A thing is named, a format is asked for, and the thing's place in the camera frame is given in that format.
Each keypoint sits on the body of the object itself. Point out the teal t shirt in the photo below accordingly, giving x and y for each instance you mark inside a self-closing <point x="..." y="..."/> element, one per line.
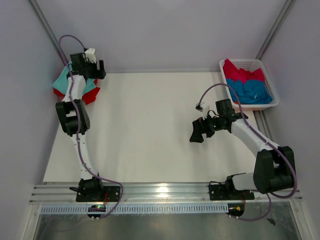
<point x="60" y="85"/>

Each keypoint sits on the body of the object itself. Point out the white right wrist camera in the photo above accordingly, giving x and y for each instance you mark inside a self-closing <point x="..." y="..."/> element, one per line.
<point x="203" y="108"/>

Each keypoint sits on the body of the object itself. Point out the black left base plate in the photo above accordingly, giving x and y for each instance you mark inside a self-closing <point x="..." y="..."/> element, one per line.
<point x="110" y="193"/>

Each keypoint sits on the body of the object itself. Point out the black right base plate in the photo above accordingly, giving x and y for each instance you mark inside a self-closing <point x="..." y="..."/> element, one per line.
<point x="218" y="191"/>

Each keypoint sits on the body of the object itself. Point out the white slotted cable duct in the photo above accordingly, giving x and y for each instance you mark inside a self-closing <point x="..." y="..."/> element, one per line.
<point x="122" y="209"/>

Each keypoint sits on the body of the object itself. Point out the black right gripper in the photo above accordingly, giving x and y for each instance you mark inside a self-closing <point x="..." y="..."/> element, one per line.
<point x="198" y="125"/>

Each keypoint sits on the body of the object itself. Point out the red folded t shirt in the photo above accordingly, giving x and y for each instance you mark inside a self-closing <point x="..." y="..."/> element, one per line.
<point x="87" y="98"/>

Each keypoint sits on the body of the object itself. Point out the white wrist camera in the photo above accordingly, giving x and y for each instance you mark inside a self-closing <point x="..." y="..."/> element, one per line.
<point x="90" y="55"/>
<point x="203" y="108"/>

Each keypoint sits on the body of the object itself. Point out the magenta t shirt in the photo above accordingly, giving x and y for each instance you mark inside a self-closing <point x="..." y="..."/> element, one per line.
<point x="242" y="75"/>

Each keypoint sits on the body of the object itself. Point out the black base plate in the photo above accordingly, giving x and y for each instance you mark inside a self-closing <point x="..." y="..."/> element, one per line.
<point x="110" y="193"/>
<point x="218" y="191"/>

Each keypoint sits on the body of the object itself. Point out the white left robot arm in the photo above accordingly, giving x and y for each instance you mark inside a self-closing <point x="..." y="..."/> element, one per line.
<point x="75" y="122"/>

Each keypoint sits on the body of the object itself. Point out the blue t shirt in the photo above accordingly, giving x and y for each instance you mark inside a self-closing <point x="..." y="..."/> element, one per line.
<point x="252" y="92"/>

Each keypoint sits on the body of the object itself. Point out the white plastic basket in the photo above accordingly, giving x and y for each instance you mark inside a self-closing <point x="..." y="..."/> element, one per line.
<point x="250" y="65"/>

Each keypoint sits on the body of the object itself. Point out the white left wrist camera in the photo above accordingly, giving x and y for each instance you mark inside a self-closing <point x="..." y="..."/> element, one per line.
<point x="90" y="55"/>

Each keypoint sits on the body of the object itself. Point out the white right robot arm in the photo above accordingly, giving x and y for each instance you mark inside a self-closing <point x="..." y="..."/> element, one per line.
<point x="262" y="178"/>

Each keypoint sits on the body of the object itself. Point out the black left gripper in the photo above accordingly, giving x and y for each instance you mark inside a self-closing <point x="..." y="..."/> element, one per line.
<point x="99" y="74"/>

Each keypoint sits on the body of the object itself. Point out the aluminium mounting rail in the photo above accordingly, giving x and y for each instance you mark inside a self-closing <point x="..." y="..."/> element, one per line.
<point x="133" y="193"/>

